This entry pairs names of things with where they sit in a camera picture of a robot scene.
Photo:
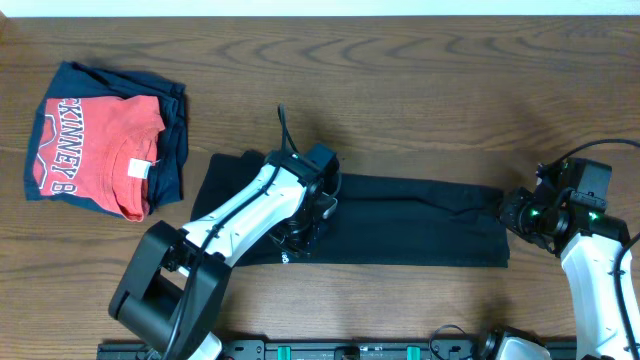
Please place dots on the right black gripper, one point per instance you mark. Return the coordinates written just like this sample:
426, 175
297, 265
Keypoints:
509, 211

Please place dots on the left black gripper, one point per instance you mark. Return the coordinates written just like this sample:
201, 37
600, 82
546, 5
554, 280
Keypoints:
301, 249

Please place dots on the black t-shirt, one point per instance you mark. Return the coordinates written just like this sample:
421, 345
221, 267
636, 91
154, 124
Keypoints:
396, 221

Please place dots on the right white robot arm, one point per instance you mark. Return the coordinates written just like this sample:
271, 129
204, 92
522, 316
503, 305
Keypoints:
594, 252

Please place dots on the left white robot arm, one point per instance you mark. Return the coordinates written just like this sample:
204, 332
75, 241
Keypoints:
172, 289

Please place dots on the red folded t-shirt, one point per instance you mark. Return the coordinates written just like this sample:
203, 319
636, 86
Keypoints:
100, 149

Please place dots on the navy folded garment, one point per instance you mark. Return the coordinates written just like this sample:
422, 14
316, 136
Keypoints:
75, 80

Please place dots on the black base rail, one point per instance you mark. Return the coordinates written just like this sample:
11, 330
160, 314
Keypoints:
260, 350

